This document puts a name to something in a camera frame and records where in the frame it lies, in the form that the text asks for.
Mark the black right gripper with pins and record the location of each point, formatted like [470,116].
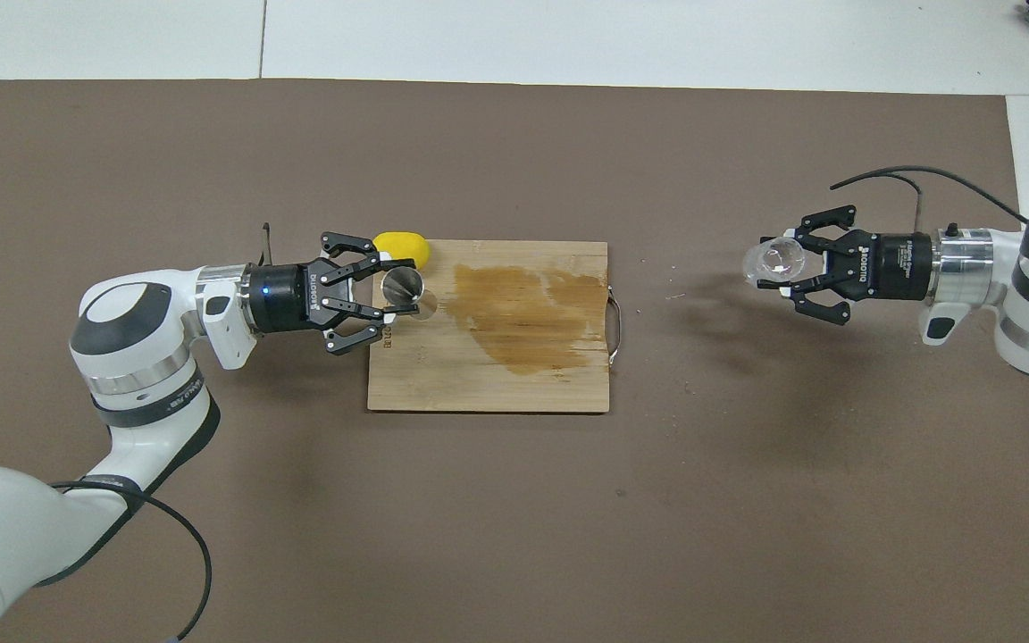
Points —
[890,266]

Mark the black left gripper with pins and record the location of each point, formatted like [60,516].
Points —
[287,296]

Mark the steel cocktail jigger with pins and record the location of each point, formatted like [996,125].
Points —
[405,288]

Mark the clear glass cup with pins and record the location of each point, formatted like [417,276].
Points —
[773,261]

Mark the yellow lemon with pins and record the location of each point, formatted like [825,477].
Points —
[407,246]

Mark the stained wooden cutting board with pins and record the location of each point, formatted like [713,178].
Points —
[443,375]

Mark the brown table mat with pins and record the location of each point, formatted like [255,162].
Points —
[514,536]

